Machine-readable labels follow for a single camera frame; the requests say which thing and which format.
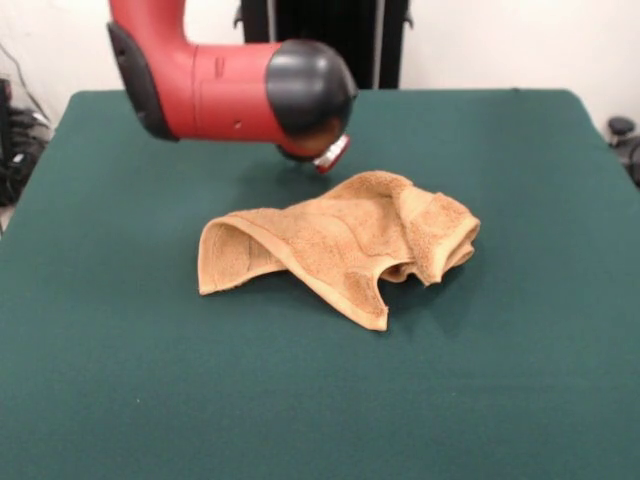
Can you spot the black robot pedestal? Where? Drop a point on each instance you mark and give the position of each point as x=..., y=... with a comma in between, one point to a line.
x=325, y=20

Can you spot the dark green table cloth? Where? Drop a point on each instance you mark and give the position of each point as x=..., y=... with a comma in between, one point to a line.
x=150, y=375

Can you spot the tan terry towel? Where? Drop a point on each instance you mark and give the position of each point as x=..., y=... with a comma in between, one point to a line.
x=325, y=235

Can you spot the black equipment pile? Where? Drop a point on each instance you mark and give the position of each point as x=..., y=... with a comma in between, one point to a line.
x=20, y=165

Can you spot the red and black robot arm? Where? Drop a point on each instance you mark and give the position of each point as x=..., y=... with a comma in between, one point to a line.
x=225, y=90

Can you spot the dark pedestal leg with knob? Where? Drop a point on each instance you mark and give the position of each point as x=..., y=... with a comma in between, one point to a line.
x=620, y=126

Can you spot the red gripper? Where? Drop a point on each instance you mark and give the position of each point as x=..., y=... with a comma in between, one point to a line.
x=334, y=165

